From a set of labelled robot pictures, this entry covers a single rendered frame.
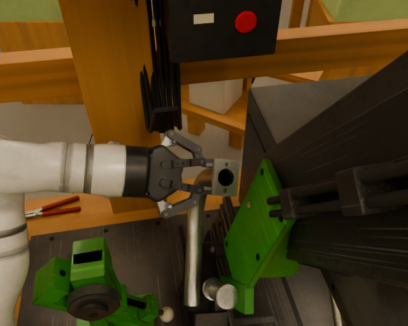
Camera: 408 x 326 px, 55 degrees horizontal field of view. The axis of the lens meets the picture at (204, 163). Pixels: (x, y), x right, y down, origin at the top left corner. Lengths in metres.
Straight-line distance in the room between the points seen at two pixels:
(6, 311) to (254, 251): 0.36
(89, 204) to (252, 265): 0.57
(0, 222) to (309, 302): 0.61
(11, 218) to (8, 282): 0.09
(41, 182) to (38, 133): 2.29
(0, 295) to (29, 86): 0.45
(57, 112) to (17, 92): 2.07
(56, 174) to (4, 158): 0.06
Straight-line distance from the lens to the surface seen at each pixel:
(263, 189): 0.57
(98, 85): 0.77
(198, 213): 0.71
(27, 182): 0.54
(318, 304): 0.88
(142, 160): 0.54
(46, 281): 0.64
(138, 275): 0.89
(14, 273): 0.59
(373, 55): 1.02
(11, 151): 0.53
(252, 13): 0.62
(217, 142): 2.54
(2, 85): 0.91
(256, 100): 0.75
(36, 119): 2.97
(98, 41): 0.73
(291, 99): 0.76
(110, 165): 0.54
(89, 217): 1.04
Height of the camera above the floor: 1.66
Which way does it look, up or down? 44 degrees down
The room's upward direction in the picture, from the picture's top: straight up
